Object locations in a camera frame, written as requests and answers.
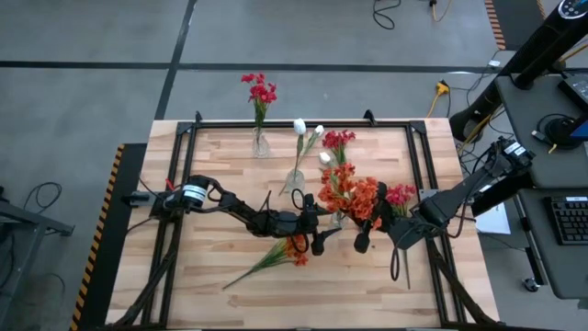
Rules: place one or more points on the grey metal stand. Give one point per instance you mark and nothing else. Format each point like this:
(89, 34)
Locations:
(27, 220)

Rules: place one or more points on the black metal table frame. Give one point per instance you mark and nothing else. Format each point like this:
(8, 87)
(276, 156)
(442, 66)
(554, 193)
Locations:
(220, 124)

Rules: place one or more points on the orange artificial flower bunch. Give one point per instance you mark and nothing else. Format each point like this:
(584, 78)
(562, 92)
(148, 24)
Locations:
(337, 177)
(365, 197)
(296, 250)

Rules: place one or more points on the diamond-cut glass vase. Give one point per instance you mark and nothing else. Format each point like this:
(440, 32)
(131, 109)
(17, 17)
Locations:
(339, 221)

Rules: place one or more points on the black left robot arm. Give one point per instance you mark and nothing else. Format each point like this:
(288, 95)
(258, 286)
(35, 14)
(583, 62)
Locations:
(248, 216)

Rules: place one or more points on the black keyboard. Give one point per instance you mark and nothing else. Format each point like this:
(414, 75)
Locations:
(569, 220)

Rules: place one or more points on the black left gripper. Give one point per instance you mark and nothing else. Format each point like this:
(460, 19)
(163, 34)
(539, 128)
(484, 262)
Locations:
(294, 224)

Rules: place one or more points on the conical ribbed glass vase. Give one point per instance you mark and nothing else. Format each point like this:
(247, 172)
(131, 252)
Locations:
(261, 148)

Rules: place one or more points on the ribbed glass bottle vase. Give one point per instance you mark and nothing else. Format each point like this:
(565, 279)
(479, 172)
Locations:
(295, 181)

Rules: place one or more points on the red artificial flower bunch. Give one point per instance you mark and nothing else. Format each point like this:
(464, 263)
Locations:
(262, 92)
(337, 139)
(399, 194)

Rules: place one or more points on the grey desk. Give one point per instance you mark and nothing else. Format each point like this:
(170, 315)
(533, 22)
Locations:
(528, 119)
(551, 271)

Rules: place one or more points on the black desk support bar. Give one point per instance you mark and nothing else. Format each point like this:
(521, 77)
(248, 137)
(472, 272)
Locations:
(500, 197)

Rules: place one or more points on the small white adapter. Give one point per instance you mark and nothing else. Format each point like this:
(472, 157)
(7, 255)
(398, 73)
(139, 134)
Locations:
(494, 63)

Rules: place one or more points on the black tower fan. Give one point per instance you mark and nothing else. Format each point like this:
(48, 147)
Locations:
(528, 50)

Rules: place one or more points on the dark laptop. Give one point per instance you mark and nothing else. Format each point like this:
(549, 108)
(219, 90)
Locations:
(576, 89)

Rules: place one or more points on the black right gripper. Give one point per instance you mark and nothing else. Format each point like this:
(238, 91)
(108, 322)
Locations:
(399, 232)

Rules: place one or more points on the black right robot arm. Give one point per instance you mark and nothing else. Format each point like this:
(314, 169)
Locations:
(455, 197)

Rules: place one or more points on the white paper sheet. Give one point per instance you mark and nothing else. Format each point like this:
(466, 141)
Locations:
(494, 223)

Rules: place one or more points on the round black desk device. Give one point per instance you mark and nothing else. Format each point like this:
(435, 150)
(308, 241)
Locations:
(562, 132)

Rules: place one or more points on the yellow black hazard tape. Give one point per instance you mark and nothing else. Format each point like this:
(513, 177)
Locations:
(99, 230)

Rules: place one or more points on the black caster wheel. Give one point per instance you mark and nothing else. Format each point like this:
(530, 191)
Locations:
(531, 285)

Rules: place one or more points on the orange black hazard tape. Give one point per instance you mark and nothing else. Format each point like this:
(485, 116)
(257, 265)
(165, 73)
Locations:
(495, 25)

